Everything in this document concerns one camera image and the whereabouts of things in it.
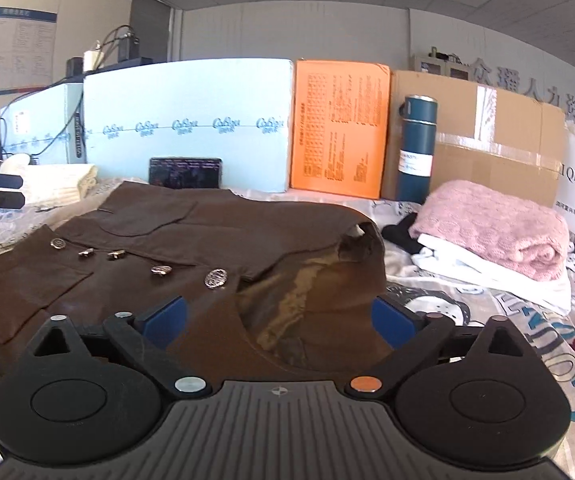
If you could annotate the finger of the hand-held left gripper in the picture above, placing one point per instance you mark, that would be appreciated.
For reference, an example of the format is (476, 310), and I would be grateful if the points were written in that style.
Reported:
(8, 200)
(6, 180)

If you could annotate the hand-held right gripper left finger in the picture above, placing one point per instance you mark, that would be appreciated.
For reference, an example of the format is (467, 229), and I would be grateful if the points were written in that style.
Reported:
(168, 318)

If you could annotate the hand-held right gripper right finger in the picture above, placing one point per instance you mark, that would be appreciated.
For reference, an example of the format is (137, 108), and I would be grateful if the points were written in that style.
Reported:
(391, 321)

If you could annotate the brown button jacket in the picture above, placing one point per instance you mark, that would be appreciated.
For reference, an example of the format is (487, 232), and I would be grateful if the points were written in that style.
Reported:
(177, 232)

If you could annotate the cream folded towel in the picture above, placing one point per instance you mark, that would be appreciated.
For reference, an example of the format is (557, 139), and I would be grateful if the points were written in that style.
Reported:
(62, 182)

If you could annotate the small light blue foam board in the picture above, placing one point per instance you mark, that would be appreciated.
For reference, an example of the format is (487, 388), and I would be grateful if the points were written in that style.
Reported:
(42, 125)

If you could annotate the black cloth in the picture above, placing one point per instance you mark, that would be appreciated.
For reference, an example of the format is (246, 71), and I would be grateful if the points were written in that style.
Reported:
(400, 235)

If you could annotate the white folded cloth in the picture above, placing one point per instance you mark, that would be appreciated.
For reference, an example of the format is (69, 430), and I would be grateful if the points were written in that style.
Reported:
(472, 265)

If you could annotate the pink folded towel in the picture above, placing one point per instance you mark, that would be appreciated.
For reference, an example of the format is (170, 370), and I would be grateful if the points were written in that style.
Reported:
(492, 225)

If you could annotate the white charger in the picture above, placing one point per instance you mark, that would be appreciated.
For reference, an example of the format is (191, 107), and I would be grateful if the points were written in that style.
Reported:
(92, 59)

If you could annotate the teal thermos bottle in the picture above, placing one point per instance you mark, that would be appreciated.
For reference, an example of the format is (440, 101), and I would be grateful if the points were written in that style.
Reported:
(416, 150)

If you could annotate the black power adapter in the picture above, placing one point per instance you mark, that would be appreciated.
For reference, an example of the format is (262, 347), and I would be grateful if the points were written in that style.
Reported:
(128, 46)

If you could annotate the brown taped cardboard box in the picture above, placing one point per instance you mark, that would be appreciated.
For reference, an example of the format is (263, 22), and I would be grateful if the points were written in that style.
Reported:
(492, 155)

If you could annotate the large light blue foam board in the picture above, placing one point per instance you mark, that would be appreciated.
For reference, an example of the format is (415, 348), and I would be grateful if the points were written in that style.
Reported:
(187, 105)

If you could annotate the orange printed cardboard box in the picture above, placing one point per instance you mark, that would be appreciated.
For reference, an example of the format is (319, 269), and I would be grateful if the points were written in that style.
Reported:
(337, 130)

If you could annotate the grey cabinet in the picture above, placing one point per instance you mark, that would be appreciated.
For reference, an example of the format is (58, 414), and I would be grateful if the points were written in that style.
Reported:
(442, 66)

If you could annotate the wall poster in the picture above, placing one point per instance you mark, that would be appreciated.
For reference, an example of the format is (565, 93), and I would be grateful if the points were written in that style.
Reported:
(9, 50)

